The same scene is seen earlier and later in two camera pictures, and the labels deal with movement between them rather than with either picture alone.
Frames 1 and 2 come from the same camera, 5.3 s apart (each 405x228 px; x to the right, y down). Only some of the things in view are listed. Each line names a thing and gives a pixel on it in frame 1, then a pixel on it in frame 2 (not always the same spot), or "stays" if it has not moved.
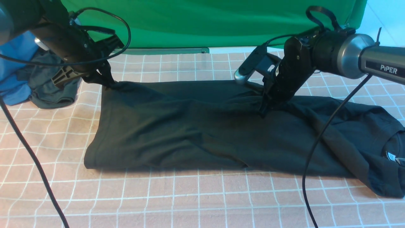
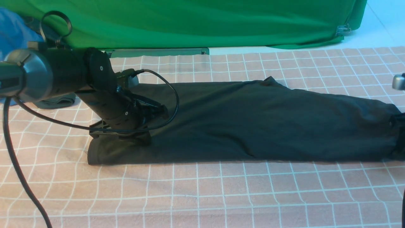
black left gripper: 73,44 → 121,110
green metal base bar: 160,51 stays
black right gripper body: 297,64 → 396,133
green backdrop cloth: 194,26 stays
